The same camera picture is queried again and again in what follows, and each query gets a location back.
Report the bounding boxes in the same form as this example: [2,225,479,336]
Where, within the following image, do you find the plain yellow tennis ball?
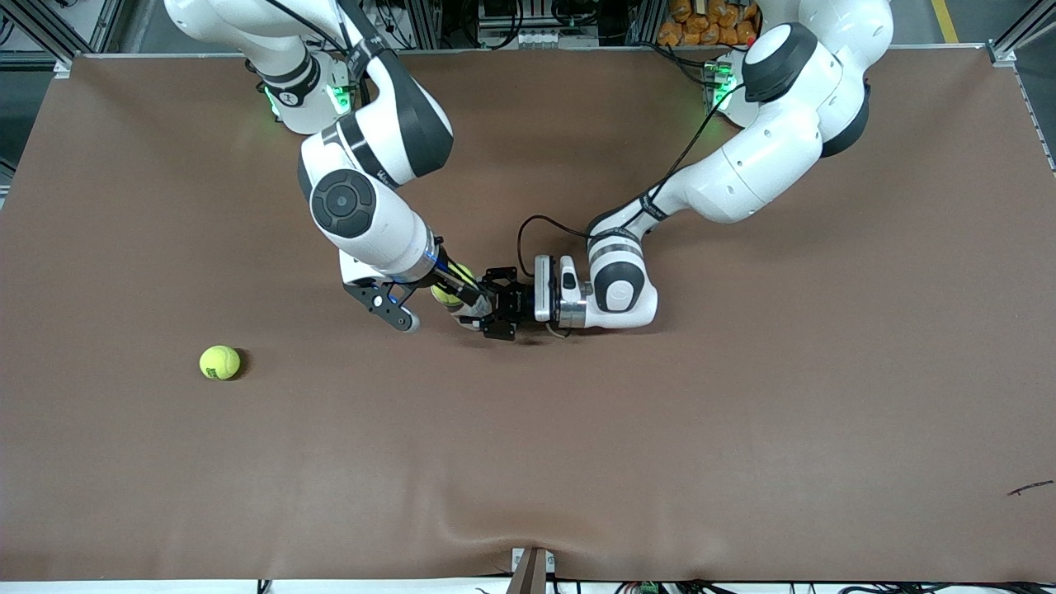
[431,264,478,310]

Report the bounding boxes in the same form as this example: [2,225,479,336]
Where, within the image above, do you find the pile of orange bags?
[658,0,760,47]

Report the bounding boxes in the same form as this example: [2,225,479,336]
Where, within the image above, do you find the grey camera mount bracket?
[510,546,556,594]

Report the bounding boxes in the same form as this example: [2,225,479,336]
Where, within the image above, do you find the blue white tennis ball can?
[452,295,496,332]

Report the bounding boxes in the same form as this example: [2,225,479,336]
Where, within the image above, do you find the aluminium frame profile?
[986,0,1056,67]
[0,0,125,79]

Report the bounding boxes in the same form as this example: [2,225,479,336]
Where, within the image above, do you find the brown table cover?
[0,45,1056,582]

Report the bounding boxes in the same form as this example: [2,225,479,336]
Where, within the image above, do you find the yellow tennis ball dark print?
[199,345,242,381]

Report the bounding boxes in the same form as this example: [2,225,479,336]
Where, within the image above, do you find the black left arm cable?
[516,82,748,281]

